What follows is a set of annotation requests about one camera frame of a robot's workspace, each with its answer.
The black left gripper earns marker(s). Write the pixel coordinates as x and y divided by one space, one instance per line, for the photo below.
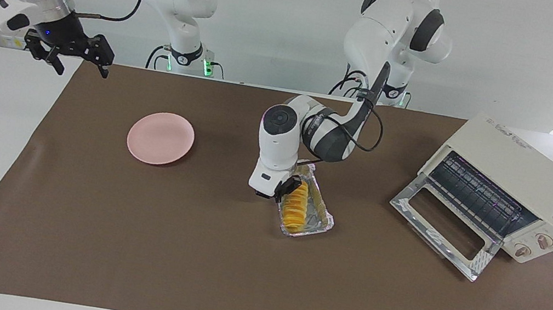
279 189

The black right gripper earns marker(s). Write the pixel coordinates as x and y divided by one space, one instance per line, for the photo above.
65 35

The yellow sliced bread loaf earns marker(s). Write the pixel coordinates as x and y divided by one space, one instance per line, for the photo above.
296 211

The aluminium foil tray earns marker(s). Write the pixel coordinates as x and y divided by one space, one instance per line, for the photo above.
320 214

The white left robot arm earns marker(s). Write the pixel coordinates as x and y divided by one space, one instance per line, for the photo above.
277 149

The glass oven door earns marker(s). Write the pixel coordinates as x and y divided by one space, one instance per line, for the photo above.
414 199

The cream toaster oven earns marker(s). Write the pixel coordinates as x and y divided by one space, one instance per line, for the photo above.
523 172

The cream oven knob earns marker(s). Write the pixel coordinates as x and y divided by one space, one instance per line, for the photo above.
544 240
522 250

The brown table mat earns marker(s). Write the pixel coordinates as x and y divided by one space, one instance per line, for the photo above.
256 285

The pink round plate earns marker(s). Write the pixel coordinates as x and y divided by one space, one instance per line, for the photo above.
160 137

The white wall socket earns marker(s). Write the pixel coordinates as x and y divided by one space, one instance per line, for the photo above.
11 42

